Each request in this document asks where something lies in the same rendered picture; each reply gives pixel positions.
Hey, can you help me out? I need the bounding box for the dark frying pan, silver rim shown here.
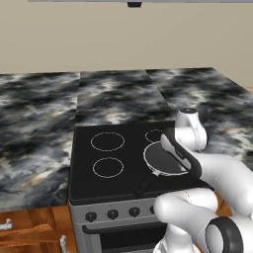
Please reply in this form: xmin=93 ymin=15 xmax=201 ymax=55
xmin=133 ymin=140 xmax=192 ymax=199

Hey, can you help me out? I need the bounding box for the black hob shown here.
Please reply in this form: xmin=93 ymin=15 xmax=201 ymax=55
xmin=67 ymin=121 xmax=215 ymax=207

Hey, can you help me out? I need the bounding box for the black glass oven door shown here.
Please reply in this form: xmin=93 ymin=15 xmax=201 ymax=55
xmin=88 ymin=226 xmax=170 ymax=253

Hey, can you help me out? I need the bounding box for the grey oven stove body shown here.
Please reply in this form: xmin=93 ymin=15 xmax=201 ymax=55
xmin=67 ymin=197 xmax=169 ymax=253

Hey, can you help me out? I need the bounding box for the wooden cupboard front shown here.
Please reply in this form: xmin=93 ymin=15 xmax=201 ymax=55
xmin=213 ymin=190 xmax=233 ymax=217

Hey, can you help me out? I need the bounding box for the wooden drawer front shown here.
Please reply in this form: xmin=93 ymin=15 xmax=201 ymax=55
xmin=0 ymin=207 xmax=55 ymax=233

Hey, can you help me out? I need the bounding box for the wooden cupboard door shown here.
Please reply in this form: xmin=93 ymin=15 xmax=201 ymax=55
xmin=0 ymin=226 xmax=78 ymax=253

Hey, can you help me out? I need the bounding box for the black oven door handle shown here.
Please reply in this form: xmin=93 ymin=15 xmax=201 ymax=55
xmin=81 ymin=220 xmax=168 ymax=235

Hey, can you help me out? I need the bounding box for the silver cupboard door handle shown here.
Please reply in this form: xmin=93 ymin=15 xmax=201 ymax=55
xmin=59 ymin=234 xmax=69 ymax=253

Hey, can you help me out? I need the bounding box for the silver drawer handle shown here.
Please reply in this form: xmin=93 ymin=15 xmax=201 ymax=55
xmin=0 ymin=217 xmax=14 ymax=231

